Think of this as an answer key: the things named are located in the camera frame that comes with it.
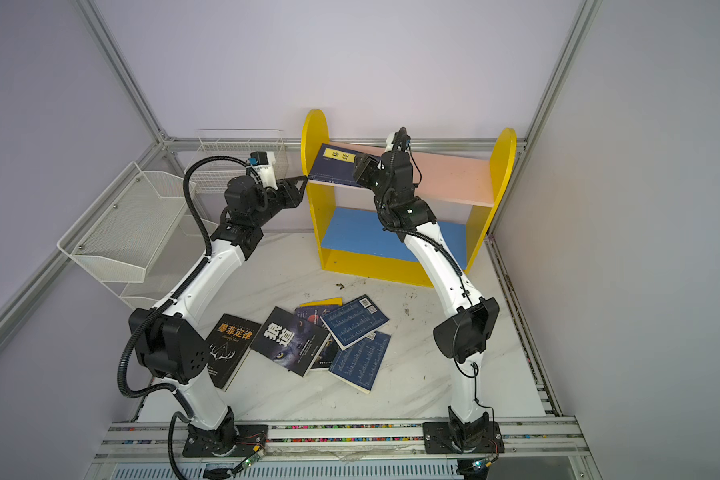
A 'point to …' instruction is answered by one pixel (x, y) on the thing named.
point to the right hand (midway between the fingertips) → (357, 156)
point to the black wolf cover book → (290, 341)
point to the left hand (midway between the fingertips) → (302, 178)
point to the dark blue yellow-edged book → (311, 313)
